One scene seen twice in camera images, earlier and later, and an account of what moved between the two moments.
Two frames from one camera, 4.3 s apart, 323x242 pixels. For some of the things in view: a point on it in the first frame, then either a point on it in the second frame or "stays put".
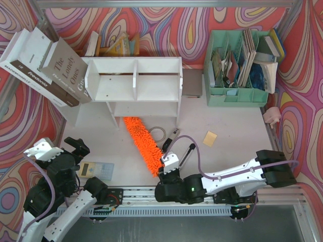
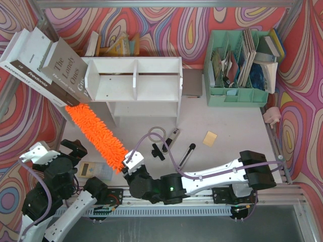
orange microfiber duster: (149, 153) to (97, 134)
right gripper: (169, 175) to (126, 170)
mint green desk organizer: (232, 76) stays put
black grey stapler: (167, 142) stays put
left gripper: (73, 150) stays put
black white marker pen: (191, 147) stays put
